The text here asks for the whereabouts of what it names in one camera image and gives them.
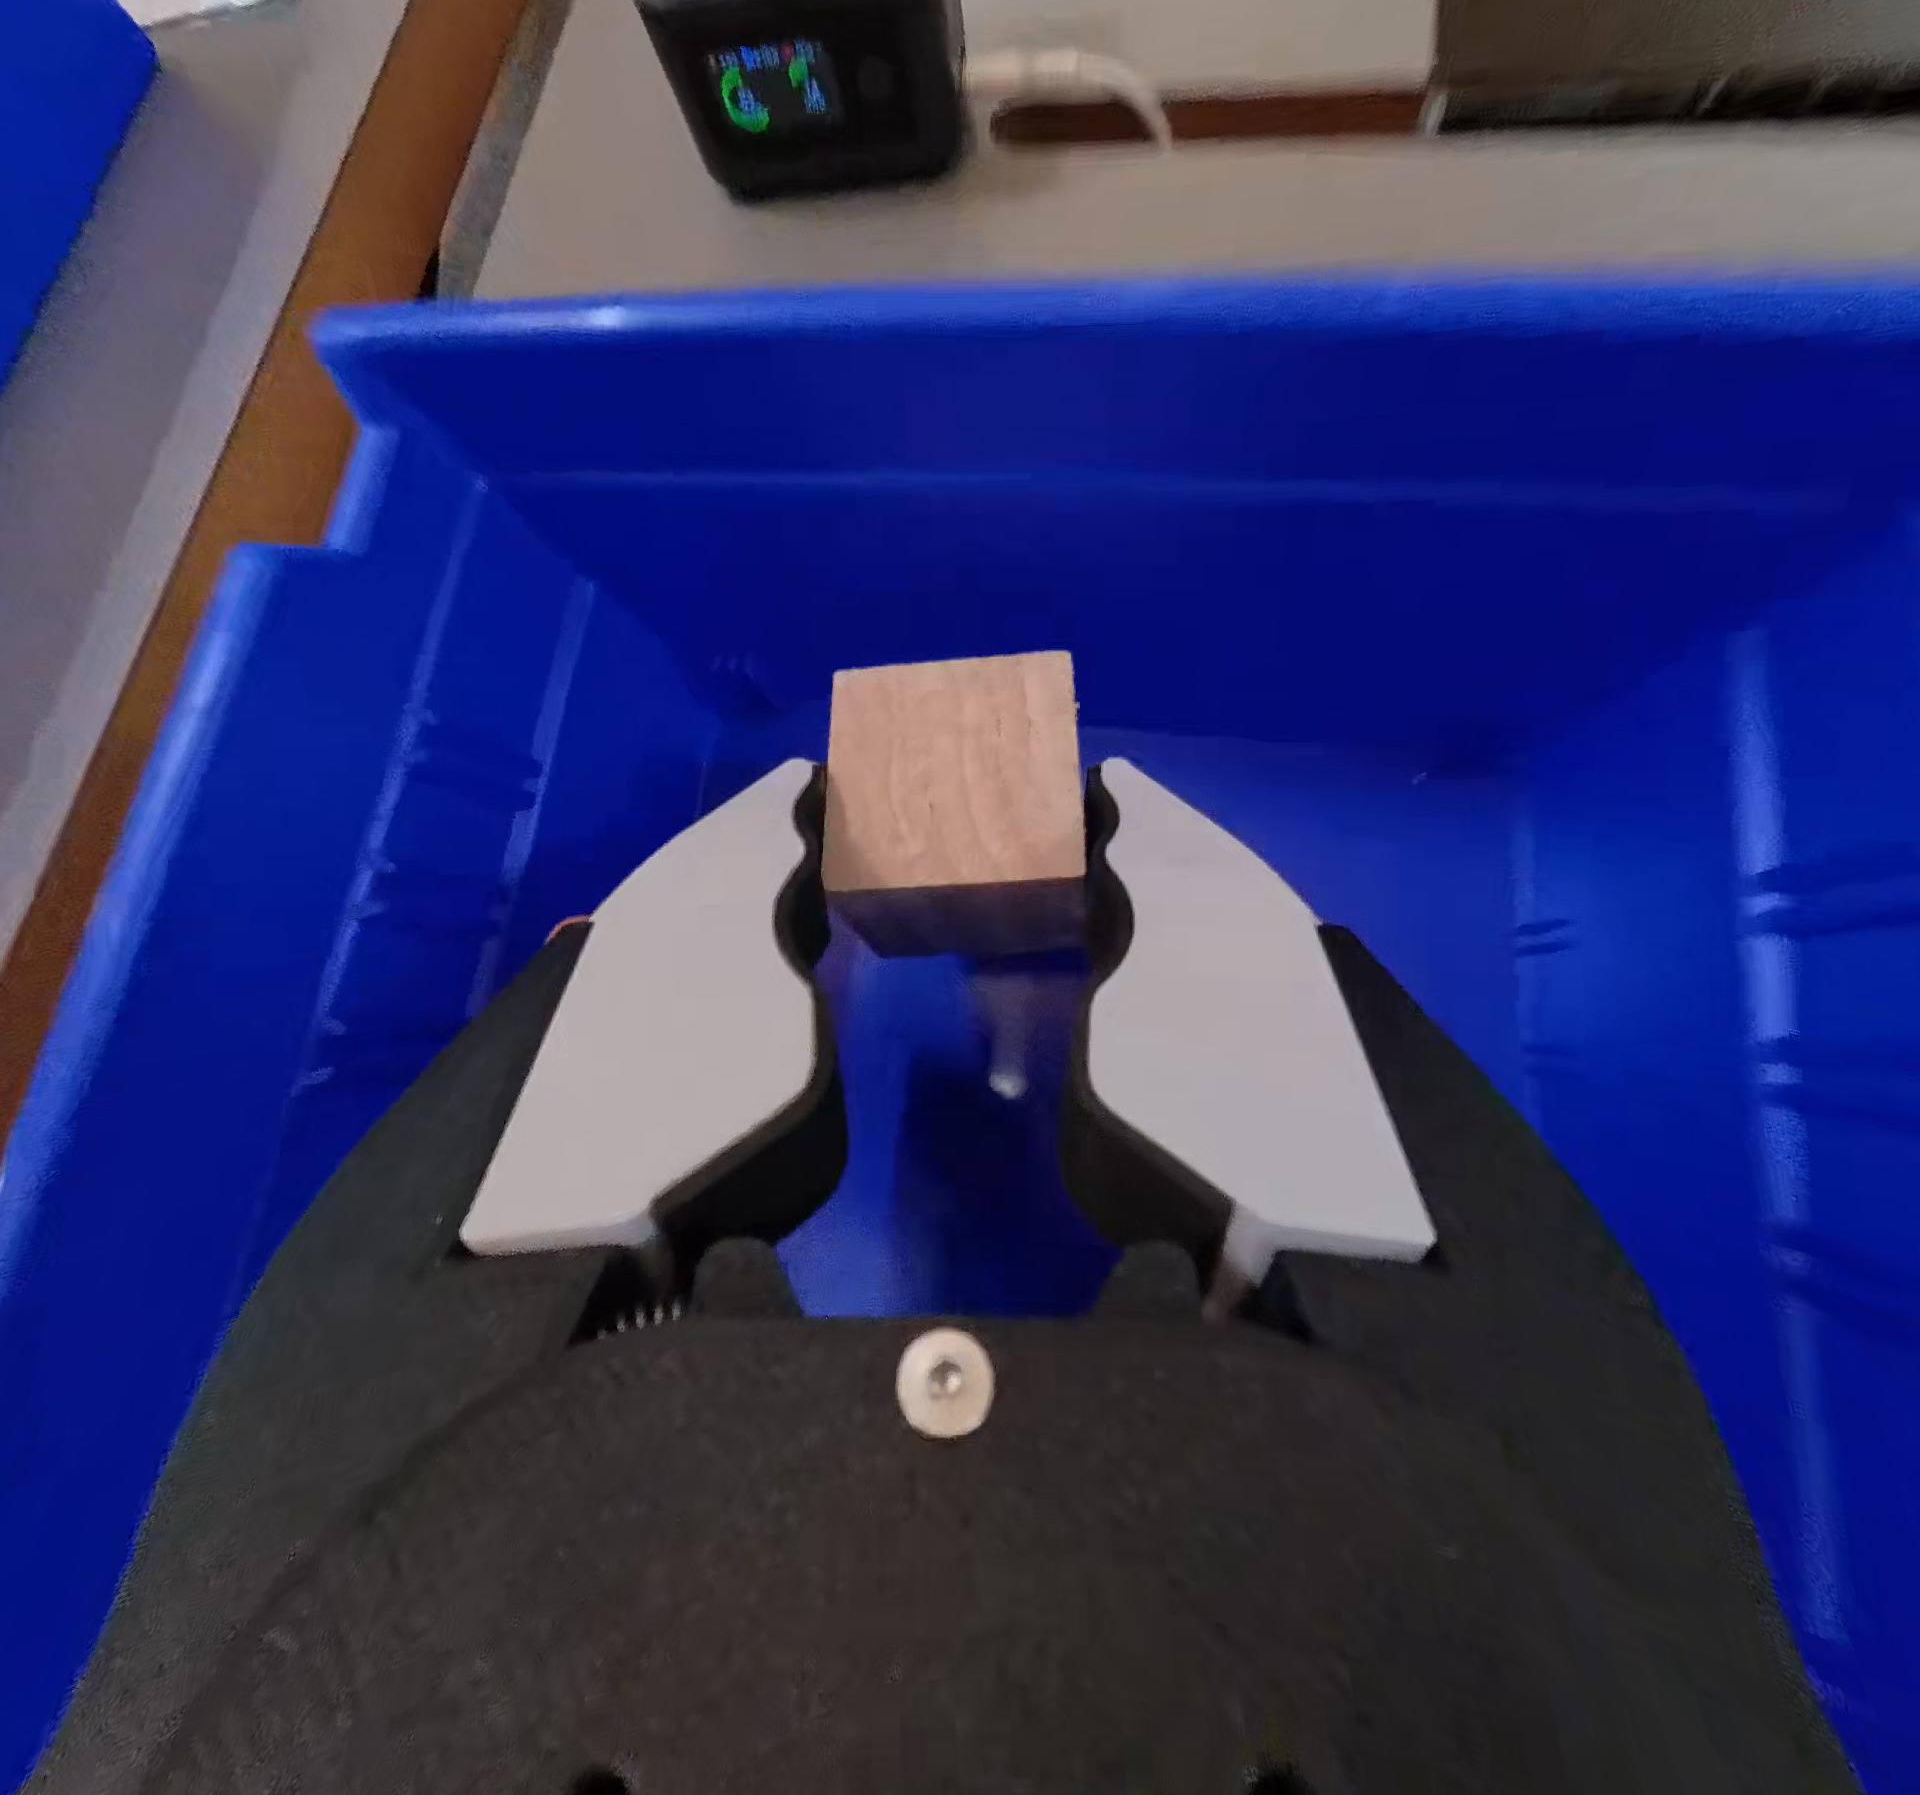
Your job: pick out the blue plastic bin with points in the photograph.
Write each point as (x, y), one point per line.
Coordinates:
(1199, 506)

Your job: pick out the black battery charger case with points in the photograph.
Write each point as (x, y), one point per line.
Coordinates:
(885, 55)

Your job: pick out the blue bin with tag label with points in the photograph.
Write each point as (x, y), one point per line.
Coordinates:
(60, 101)

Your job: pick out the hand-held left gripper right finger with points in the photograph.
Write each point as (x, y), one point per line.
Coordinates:
(1260, 1075)

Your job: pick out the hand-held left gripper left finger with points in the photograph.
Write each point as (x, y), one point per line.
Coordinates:
(659, 1060)

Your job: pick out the blue striped wooden cube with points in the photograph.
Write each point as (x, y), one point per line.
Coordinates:
(953, 790)

